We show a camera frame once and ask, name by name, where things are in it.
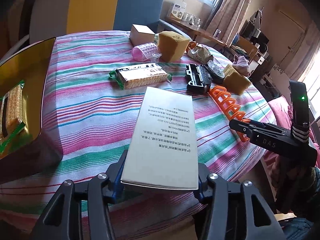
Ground large white carton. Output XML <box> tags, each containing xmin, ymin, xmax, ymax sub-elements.
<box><xmin>121</xmin><ymin>87</ymin><xmax>199</xmax><ymax>191</ymax></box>

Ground black universal charger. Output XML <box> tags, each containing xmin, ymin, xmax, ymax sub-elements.
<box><xmin>204</xmin><ymin>60</ymin><xmax>225</xmax><ymax>85</ymax></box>

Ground wooden side table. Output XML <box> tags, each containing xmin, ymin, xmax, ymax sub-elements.
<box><xmin>165</xmin><ymin>17</ymin><xmax>226</xmax><ymax>47</ymax></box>

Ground striped tablecloth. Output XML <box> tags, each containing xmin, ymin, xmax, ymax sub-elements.
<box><xmin>1</xmin><ymin>31</ymin><xmax>276</xmax><ymax>239</ymax></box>

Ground tricolour armchair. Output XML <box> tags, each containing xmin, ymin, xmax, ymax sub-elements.
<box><xmin>2</xmin><ymin>0</ymin><xmax>184</xmax><ymax>60</ymax></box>

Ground orange plastic rack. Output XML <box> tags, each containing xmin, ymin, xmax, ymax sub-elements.
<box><xmin>208</xmin><ymin>85</ymin><xmax>252</xmax><ymax>143</ymax></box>

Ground crumpled snack bag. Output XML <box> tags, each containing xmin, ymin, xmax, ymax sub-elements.
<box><xmin>186</xmin><ymin>41</ymin><xmax>214</xmax><ymax>64</ymax></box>

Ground gold maroon gift box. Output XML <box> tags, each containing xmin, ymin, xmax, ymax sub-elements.
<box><xmin>1</xmin><ymin>37</ymin><xmax>62</xmax><ymax>184</ymax></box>

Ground pink hair roller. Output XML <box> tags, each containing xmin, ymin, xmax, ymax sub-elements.
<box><xmin>131</xmin><ymin>43</ymin><xmax>162</xmax><ymax>63</ymax></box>

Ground cracker pack green ends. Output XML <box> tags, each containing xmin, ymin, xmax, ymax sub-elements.
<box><xmin>1</xmin><ymin>80</ymin><xmax>26</xmax><ymax>157</ymax></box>

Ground white product box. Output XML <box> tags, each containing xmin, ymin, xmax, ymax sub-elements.
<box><xmin>167</xmin><ymin>2</ymin><xmax>187</xmax><ymax>20</ymax></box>

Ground large yellow sponge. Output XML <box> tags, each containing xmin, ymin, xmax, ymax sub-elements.
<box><xmin>158</xmin><ymin>31</ymin><xmax>190</xmax><ymax>63</ymax></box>

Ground small white box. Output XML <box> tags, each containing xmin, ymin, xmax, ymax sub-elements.
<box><xmin>130</xmin><ymin>24</ymin><xmax>155</xmax><ymax>47</ymax></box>

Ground black clip tool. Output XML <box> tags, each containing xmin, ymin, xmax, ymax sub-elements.
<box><xmin>185</xmin><ymin>63</ymin><xmax>212</xmax><ymax>94</ymax></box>

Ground small yellow sponge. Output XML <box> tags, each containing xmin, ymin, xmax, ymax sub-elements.
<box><xmin>222</xmin><ymin>64</ymin><xmax>252</xmax><ymax>95</ymax></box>

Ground pink curtain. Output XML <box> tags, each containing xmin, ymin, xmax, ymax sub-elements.
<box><xmin>206</xmin><ymin>0</ymin><xmax>251</xmax><ymax>46</ymax></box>

